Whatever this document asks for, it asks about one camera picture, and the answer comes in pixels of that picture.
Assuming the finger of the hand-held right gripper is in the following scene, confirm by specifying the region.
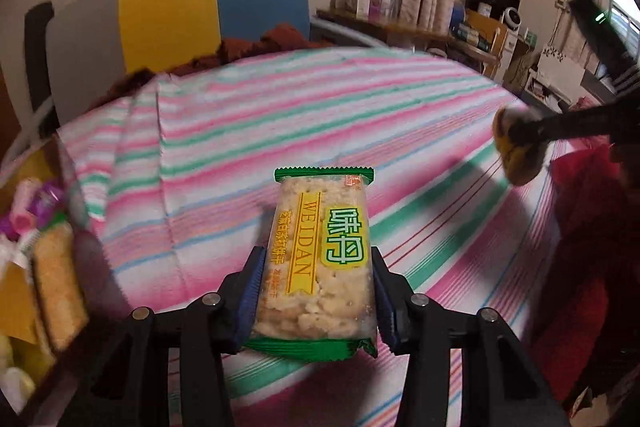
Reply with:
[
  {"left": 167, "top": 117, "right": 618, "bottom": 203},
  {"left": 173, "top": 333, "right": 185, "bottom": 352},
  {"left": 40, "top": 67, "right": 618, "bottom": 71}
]
[{"left": 512, "top": 99, "right": 640, "bottom": 155}]

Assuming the white small fan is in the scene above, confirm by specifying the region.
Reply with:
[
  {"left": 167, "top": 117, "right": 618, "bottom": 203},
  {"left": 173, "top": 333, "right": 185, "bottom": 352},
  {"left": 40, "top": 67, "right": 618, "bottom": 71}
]
[{"left": 502, "top": 7, "right": 525, "bottom": 32}]

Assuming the grey yellow blue chair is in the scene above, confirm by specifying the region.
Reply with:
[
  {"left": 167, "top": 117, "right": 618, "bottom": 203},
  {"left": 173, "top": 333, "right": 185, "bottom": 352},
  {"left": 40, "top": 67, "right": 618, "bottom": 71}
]
[{"left": 25, "top": 0, "right": 391, "bottom": 128}]

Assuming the purple foil packet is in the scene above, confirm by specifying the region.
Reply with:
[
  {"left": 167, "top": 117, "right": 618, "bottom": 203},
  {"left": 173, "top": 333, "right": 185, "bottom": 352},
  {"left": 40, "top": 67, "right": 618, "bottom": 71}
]
[{"left": 30, "top": 182, "right": 68, "bottom": 228}]

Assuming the yellow sponge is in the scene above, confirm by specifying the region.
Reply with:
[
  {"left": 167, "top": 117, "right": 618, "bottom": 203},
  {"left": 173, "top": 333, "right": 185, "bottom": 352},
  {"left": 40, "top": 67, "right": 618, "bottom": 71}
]
[{"left": 0, "top": 264, "right": 48, "bottom": 343}]

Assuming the white paper box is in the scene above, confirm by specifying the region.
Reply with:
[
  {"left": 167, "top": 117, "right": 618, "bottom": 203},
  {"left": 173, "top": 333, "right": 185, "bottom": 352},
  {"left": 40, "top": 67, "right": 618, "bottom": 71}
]
[{"left": 537, "top": 47, "right": 588, "bottom": 82}]

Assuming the white foam block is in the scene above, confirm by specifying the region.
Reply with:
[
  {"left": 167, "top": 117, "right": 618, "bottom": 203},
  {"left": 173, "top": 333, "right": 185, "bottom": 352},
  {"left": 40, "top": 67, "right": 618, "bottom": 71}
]
[{"left": 0, "top": 367, "right": 36, "bottom": 413}]

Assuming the striped pink green tablecloth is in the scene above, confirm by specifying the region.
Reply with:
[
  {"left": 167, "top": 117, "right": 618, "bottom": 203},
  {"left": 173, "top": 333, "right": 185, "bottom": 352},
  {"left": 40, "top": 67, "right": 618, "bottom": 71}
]
[{"left": 0, "top": 47, "right": 591, "bottom": 427}]

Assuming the pink hair roller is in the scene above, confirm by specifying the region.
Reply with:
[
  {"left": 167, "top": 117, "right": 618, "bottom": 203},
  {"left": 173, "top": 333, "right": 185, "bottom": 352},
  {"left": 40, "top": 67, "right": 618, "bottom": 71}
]
[{"left": 0, "top": 179, "right": 41, "bottom": 258}]

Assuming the gold metal tin box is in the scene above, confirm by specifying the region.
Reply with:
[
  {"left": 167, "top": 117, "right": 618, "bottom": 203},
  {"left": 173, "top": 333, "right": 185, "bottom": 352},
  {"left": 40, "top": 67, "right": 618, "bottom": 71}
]
[{"left": 0, "top": 142, "right": 101, "bottom": 418}]

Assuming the brown jacket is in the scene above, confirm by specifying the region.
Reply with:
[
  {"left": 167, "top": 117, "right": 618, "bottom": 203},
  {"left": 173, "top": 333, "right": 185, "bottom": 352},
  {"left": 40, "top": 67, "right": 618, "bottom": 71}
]
[{"left": 90, "top": 23, "right": 333, "bottom": 108}]

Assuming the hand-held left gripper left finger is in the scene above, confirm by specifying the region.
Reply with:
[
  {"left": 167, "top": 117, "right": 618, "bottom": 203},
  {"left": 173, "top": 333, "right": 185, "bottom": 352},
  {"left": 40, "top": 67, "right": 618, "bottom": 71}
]
[{"left": 75, "top": 246, "right": 266, "bottom": 427}]

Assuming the wooden side desk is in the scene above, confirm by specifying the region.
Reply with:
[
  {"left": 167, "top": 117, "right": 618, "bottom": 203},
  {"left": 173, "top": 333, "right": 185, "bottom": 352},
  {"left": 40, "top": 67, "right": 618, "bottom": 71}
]
[{"left": 315, "top": 7, "right": 501, "bottom": 72}]

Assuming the green edged cracker packet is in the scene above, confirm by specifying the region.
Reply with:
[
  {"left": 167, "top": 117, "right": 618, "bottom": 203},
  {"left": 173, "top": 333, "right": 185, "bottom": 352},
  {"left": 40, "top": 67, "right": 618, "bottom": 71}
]
[
  {"left": 243, "top": 167, "right": 379, "bottom": 360},
  {"left": 30, "top": 222, "right": 91, "bottom": 353}
]

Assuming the person's red clothing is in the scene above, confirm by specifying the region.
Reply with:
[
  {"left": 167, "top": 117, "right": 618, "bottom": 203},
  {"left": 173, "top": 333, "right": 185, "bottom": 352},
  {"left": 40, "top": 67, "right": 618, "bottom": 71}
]
[{"left": 530, "top": 144, "right": 640, "bottom": 413}]

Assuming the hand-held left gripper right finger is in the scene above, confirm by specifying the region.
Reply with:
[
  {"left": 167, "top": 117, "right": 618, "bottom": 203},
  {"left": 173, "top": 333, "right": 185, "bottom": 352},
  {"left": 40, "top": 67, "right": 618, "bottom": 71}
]
[{"left": 371, "top": 248, "right": 571, "bottom": 427}]

